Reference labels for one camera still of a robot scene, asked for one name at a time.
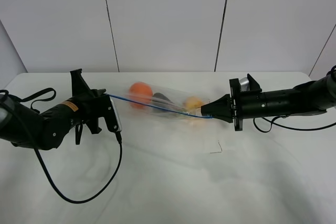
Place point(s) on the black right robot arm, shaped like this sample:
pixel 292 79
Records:
pixel 246 100

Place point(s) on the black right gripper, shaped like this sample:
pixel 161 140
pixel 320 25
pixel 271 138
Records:
pixel 230 109

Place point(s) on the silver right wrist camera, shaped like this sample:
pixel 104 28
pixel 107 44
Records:
pixel 244 84

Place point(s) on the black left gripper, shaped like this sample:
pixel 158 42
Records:
pixel 92 105

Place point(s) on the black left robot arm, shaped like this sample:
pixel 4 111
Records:
pixel 26 127

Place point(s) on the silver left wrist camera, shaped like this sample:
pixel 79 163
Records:
pixel 117 118

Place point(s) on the yellow pear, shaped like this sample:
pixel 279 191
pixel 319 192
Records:
pixel 193 103

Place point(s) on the clear zip bag blue seal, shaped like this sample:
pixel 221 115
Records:
pixel 120 95

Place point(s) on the purple eggplant green stem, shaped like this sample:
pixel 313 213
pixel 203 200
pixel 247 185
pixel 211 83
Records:
pixel 164 106

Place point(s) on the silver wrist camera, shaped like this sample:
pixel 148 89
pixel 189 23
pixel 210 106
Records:
pixel 117 118
pixel 244 84

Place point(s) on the orange fruit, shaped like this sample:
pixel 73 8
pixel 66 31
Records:
pixel 141 93

